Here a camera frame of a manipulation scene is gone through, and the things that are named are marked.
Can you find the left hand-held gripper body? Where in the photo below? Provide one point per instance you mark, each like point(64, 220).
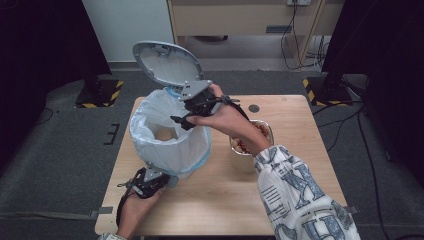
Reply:
point(148, 181)

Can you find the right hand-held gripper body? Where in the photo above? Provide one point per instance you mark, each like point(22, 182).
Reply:
point(200, 100)

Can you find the blue-grey lidded trash can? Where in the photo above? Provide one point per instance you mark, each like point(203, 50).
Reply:
point(166, 63)

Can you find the person's left hand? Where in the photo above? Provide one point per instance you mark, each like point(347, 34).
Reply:
point(136, 210)

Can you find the person's right hand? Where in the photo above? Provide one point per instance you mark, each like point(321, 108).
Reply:
point(233, 126)

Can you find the white plastic bin liner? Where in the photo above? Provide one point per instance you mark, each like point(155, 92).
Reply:
point(180, 153)

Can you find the grey round table grommet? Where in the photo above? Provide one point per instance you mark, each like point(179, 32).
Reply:
point(254, 108)

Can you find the grey tape tab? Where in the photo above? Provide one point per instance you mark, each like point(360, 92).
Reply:
point(101, 211)
point(351, 210)

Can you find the cream bowl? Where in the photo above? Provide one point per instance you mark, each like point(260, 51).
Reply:
point(245, 163)

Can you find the black striped stand base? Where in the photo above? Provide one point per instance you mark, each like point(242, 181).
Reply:
point(100, 95)
point(328, 91)

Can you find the light wooden desk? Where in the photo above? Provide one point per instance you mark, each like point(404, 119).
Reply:
point(233, 18)

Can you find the white panel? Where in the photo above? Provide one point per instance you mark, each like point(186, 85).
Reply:
point(113, 26)

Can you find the white power strip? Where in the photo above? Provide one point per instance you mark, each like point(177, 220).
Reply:
point(299, 2)

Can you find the black curtain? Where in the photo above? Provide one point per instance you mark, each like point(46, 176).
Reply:
point(383, 50)
point(40, 50)

